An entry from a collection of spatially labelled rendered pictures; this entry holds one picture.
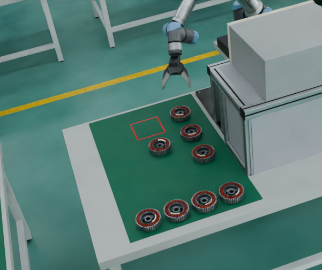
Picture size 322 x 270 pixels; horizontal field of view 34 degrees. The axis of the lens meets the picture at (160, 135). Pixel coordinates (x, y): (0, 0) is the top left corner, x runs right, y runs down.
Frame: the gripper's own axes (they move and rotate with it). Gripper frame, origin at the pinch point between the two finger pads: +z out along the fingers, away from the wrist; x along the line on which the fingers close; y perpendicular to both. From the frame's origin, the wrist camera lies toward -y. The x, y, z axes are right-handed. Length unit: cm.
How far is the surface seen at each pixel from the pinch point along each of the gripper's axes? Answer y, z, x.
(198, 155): -18.0, 35.6, -12.4
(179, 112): 11.8, 11.1, 0.5
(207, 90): 27.2, -1.7, -13.4
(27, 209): 64, 66, 115
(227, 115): -20.3, 17.5, -27.5
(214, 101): -4.7, 8.4, -20.1
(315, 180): -26, 49, -65
